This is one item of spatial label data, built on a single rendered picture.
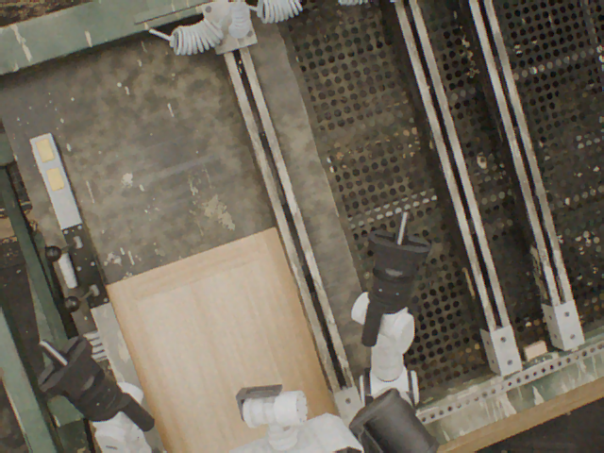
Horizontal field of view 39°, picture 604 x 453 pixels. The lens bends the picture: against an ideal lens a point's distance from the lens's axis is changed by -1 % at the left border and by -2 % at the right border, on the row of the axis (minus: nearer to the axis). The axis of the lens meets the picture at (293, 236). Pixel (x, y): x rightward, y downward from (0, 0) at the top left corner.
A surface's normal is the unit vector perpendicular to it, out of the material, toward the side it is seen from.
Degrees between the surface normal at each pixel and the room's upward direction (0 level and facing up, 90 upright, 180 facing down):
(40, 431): 55
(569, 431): 0
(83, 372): 78
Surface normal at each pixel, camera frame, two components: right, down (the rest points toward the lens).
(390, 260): -0.22, 0.53
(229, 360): 0.21, 0.09
